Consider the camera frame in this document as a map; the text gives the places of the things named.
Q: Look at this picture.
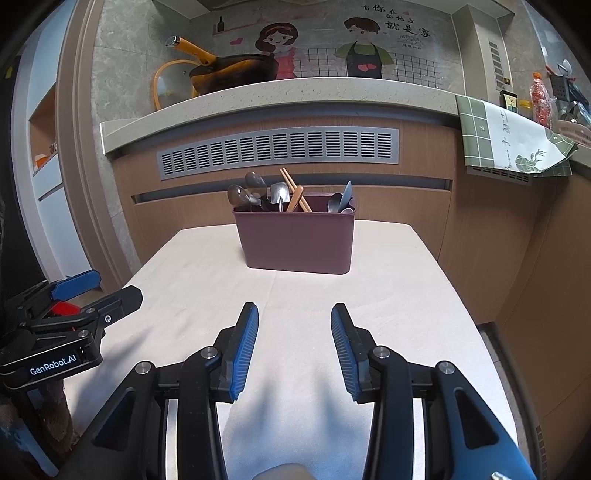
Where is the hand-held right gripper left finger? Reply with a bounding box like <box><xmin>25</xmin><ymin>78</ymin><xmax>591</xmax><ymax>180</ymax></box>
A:
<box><xmin>58</xmin><ymin>302</ymin><xmax>260</xmax><ymax>480</ymax></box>

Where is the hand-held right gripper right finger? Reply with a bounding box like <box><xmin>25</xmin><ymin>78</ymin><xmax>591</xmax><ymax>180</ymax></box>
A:
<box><xmin>331</xmin><ymin>302</ymin><xmax>539</xmax><ymax>480</ymax></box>

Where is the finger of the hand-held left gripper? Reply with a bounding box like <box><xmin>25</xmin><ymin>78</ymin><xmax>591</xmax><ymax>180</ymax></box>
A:
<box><xmin>9</xmin><ymin>270</ymin><xmax>102</xmax><ymax>320</ymax></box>
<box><xmin>21</xmin><ymin>285</ymin><xmax>143</xmax><ymax>340</ymax></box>

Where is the maroon utensil holder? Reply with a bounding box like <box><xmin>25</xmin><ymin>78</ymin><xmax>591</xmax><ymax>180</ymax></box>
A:
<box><xmin>232</xmin><ymin>194</ymin><xmax>356</xmax><ymax>276</ymax></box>

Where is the shovel style metal utensil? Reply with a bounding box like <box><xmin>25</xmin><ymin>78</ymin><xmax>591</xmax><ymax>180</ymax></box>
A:
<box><xmin>270</xmin><ymin>182</ymin><xmax>289</xmax><ymax>213</ymax></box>

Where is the person's left forearm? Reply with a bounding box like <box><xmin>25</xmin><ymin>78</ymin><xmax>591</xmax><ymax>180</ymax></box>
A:
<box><xmin>39</xmin><ymin>369</ymin><xmax>75</xmax><ymax>437</ymax></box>

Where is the white shelf unit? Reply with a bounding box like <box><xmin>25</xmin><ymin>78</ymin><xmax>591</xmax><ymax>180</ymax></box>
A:
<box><xmin>25</xmin><ymin>46</ymin><xmax>70</xmax><ymax>208</ymax></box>

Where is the wooden counter cabinet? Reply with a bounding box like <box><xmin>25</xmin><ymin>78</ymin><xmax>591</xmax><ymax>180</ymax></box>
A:
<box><xmin>113</xmin><ymin>111</ymin><xmax>591</xmax><ymax>480</ymax></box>

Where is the long grey vent grille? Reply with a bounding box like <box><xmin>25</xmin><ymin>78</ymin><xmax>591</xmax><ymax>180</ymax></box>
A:
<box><xmin>156</xmin><ymin>128</ymin><xmax>400</xmax><ymax>182</ymax></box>

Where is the glass lid with orange rim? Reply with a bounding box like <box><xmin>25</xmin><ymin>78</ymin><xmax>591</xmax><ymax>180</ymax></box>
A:
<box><xmin>152</xmin><ymin>58</ymin><xmax>206</xmax><ymax>112</ymax></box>

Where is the small grey vent grille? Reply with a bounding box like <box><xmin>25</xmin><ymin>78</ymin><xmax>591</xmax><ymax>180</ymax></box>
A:
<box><xmin>466</xmin><ymin>165</ymin><xmax>533</xmax><ymax>186</ymax></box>

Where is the green checked cloth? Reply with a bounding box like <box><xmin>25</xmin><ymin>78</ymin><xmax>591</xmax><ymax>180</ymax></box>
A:
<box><xmin>455</xmin><ymin>93</ymin><xmax>579</xmax><ymax>178</ymax></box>

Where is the dark sauce bottle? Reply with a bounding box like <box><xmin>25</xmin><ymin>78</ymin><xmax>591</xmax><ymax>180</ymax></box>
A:
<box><xmin>499</xmin><ymin>78</ymin><xmax>520</xmax><ymax>112</ymax></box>

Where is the pink plastic basket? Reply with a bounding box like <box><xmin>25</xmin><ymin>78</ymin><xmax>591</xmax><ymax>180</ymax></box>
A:
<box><xmin>556</xmin><ymin>117</ymin><xmax>591</xmax><ymax>148</ymax></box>

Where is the red snack packet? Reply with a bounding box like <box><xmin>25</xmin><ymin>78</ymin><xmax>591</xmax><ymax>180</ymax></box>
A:
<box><xmin>529</xmin><ymin>71</ymin><xmax>555</xmax><ymax>127</ymax></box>

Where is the metal box grater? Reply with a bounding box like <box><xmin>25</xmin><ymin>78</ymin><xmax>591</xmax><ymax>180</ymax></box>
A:
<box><xmin>549</xmin><ymin>60</ymin><xmax>580</xmax><ymax>100</ymax></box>

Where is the frying pan with orange handle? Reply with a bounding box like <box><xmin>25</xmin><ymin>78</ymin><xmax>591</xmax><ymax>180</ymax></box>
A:
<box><xmin>166</xmin><ymin>36</ymin><xmax>279</xmax><ymax>93</ymax></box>

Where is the cartoon wall poster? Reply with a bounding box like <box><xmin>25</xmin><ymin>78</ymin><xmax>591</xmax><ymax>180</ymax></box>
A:
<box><xmin>212</xmin><ymin>0</ymin><xmax>458</xmax><ymax>88</ymax></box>

